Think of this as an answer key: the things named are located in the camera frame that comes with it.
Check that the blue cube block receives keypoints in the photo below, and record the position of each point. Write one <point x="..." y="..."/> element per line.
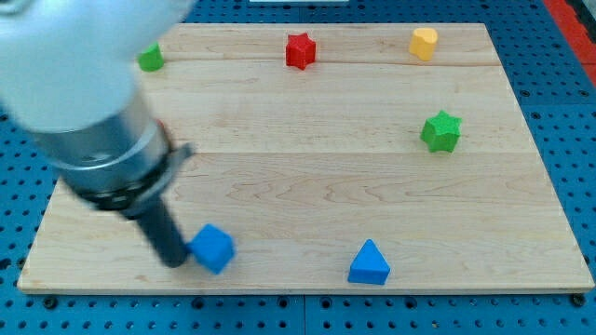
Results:
<point x="212" y="248"/>

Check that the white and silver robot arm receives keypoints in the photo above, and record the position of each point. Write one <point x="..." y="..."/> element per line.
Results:
<point x="67" y="78"/>

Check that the yellow heart block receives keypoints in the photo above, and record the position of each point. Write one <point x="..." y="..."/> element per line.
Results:
<point x="423" y="43"/>

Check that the wooden board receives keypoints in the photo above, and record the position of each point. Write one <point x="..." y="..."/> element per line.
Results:
<point x="301" y="167"/>

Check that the red star block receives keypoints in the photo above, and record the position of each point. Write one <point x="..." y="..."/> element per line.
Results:
<point x="300" y="51"/>

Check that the blue triangle block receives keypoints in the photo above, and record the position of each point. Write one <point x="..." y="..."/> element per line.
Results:
<point x="369" y="266"/>

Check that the green star block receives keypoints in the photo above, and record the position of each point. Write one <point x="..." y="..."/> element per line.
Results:
<point x="441" y="132"/>

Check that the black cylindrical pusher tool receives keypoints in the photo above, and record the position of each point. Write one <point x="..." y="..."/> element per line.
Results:
<point x="163" y="234"/>

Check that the green round block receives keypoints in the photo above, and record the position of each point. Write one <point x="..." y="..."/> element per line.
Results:
<point x="151" y="59"/>

